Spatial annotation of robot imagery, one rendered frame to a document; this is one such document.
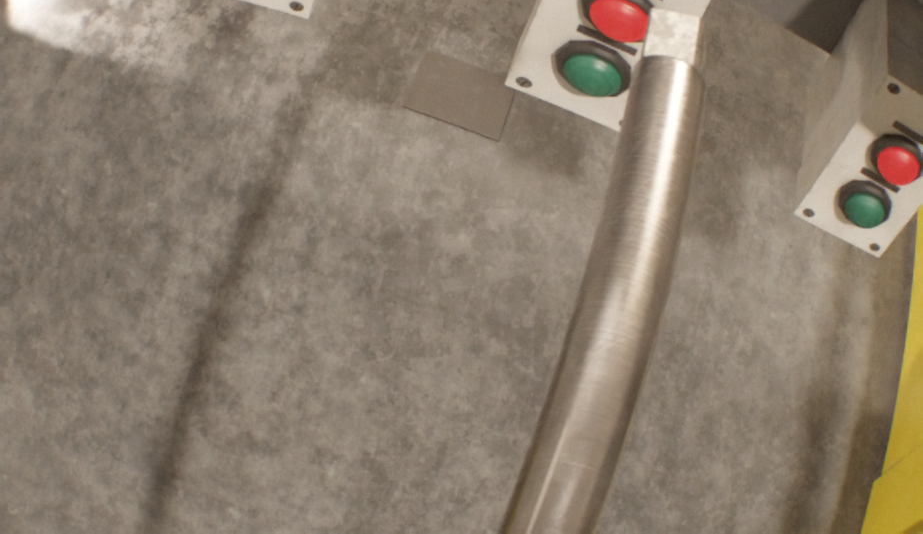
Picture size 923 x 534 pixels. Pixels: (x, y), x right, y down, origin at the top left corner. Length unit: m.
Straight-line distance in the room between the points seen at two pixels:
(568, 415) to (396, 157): 1.06
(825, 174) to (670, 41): 0.29
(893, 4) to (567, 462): 0.39
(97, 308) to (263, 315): 0.17
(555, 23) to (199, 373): 0.70
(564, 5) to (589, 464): 0.33
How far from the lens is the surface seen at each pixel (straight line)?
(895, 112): 0.65
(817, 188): 0.71
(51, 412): 1.26
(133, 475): 1.24
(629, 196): 0.39
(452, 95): 1.45
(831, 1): 0.72
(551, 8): 0.65
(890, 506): 1.38
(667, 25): 0.43
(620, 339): 0.36
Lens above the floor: 1.19
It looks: 60 degrees down
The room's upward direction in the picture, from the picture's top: 24 degrees clockwise
